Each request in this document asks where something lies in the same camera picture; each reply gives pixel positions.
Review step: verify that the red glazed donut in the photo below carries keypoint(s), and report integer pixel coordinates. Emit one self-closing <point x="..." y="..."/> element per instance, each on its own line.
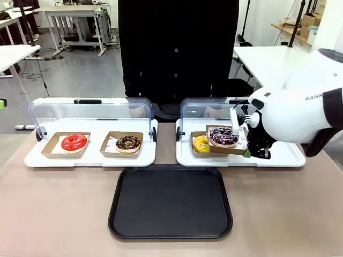
<point x="67" y="144"/>

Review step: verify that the wooden shelf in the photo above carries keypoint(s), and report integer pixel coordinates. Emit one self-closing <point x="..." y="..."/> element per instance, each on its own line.
<point x="286" y="30"/>

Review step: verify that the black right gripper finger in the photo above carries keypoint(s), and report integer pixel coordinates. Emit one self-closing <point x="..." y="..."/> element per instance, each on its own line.
<point x="247" y="154"/>
<point x="265" y="154"/>

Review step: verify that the black office chair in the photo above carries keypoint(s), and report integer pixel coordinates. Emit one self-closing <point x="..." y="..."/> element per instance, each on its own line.
<point x="242" y="40"/>

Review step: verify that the white display case base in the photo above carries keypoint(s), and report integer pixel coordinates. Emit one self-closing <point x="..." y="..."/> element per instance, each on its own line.
<point x="93" y="162"/>
<point x="284" y="158"/>

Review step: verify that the cardboard donut tray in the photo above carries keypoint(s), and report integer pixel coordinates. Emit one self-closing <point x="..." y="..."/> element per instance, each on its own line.
<point x="105" y="152"/>
<point x="222" y="151"/>
<point x="195" y="154"/>
<point x="48" y="151"/>

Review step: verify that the white side table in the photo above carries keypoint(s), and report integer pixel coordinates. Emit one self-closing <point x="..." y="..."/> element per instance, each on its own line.
<point x="16" y="54"/>

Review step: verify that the clear display case lid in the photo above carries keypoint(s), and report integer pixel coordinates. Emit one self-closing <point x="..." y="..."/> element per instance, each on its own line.
<point x="80" y="109"/>
<point x="198" y="109"/>

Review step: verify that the black serving tray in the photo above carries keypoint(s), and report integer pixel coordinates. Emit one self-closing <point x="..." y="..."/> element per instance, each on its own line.
<point x="171" y="200"/>

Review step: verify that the pink striped chocolate donut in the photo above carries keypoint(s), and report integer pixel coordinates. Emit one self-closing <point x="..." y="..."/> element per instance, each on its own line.
<point x="223" y="139"/>

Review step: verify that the chocolate sprinkled donut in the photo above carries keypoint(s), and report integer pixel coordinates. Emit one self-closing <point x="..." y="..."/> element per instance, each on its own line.
<point x="128" y="143"/>

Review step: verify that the tan top desk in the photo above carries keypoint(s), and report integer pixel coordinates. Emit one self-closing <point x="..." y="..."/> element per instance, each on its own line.
<point x="69" y="10"/>

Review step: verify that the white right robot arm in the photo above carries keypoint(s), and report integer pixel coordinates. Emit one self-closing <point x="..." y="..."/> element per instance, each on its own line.
<point x="294" y="115"/>

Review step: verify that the yellow glazed donut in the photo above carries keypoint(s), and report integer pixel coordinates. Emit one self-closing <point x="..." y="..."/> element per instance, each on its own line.
<point x="201" y="144"/>

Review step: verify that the person in black clothes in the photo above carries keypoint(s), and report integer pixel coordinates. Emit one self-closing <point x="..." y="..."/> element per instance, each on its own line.
<point x="177" y="53"/>

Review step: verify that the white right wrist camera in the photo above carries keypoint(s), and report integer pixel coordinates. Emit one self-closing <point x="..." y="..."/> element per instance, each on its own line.
<point x="234" y="120"/>

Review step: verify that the cardboard box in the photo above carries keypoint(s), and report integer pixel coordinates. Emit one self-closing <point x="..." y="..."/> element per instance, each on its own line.
<point x="308" y="24"/>

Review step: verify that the black camera pole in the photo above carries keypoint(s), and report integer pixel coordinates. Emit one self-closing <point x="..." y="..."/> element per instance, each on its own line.
<point x="296" y="24"/>
<point x="28" y="24"/>

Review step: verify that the background person legs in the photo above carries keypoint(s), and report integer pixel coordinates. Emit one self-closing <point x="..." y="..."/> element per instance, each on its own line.
<point x="33" y="18"/>

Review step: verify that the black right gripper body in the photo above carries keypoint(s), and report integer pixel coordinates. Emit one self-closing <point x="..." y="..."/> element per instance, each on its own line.
<point x="258" y="139"/>

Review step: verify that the white large table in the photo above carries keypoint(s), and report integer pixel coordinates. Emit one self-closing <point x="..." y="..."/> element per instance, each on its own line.
<point x="268" y="61"/>

